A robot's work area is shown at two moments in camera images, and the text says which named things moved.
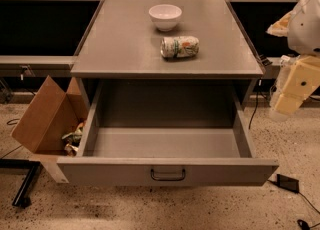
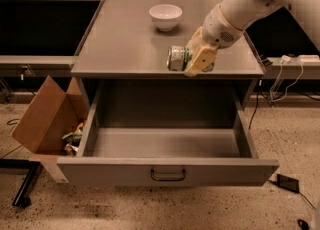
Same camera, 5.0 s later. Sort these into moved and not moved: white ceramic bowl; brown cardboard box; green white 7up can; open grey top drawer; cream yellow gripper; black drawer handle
Moved: cream yellow gripper; green white 7up can
Not moved: brown cardboard box; black drawer handle; white ceramic bowl; open grey top drawer
